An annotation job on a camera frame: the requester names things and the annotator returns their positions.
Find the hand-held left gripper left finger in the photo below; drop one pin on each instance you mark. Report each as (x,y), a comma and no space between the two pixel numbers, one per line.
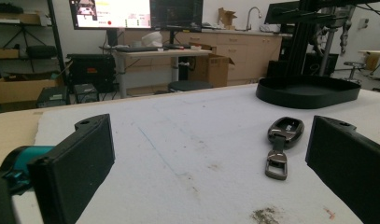
(75,168)

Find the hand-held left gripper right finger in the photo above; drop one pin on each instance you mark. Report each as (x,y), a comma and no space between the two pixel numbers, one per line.
(349,161)

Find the black car key fob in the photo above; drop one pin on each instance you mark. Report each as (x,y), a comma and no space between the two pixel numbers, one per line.
(281,140)

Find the small black computer box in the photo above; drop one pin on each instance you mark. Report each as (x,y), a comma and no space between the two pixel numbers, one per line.
(86,92)
(53,97)

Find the metal stool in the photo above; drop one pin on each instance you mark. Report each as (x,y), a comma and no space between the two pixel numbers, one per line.
(354,70)

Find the large flat cardboard box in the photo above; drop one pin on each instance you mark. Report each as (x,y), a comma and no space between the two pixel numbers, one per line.
(22,88)

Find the black equipment case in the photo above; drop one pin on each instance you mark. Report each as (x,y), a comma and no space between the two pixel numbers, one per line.
(91,71)

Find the black keyboard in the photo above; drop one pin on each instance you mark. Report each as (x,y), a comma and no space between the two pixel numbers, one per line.
(136,49)

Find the white felt mat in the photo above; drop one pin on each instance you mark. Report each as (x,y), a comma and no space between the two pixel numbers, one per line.
(209,149)

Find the black metal shelf rack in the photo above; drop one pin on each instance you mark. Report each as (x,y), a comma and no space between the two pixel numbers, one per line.
(25,40)

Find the black round stool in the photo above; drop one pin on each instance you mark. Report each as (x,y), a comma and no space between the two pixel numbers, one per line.
(190,85)

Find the standing desk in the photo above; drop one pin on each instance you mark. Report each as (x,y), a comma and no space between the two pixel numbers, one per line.
(159,54)

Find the white bag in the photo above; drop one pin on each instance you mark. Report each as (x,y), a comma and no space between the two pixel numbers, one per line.
(152,39)

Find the wooden cabinet counter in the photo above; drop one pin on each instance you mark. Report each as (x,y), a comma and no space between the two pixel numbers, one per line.
(240,53)

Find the lit computer monitor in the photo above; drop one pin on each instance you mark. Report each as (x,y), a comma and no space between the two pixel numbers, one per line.
(113,14)

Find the open cardboard box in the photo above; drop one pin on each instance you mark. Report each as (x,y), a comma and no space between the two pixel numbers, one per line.
(211,67)

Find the metal faucet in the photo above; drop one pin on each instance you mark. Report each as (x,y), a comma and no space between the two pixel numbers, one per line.
(252,17)

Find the dark computer monitor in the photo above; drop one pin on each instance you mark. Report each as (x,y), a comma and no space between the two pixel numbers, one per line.
(176,14)

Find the small torn cardboard box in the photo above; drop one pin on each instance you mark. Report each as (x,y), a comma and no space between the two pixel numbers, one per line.
(226,17)

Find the black aluminium frame stand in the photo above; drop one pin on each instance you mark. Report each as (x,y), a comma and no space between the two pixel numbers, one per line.
(306,37)

